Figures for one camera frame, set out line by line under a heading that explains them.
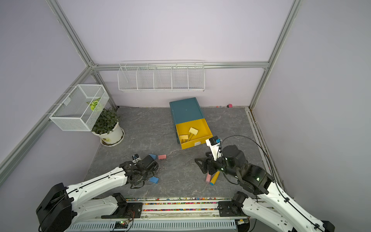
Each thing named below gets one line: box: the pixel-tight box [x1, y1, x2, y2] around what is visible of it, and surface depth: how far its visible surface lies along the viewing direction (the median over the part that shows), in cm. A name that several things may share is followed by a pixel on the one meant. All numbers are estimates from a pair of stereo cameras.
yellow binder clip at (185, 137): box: [179, 134, 189, 143], surface depth 85 cm
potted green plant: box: [91, 107, 126, 147], surface depth 91 cm
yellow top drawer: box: [175, 118, 214, 150], surface depth 86 cm
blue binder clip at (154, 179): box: [149, 176, 160, 185], surface depth 84 cm
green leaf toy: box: [85, 97, 101, 112], surface depth 83 cm
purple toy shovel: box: [205, 170, 212, 183], surface depth 83 cm
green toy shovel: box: [209, 171, 221, 187], surface depth 83 cm
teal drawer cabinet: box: [169, 97, 205, 144], surface depth 91 cm
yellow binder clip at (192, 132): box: [188, 127, 199, 142], surface depth 86 cm
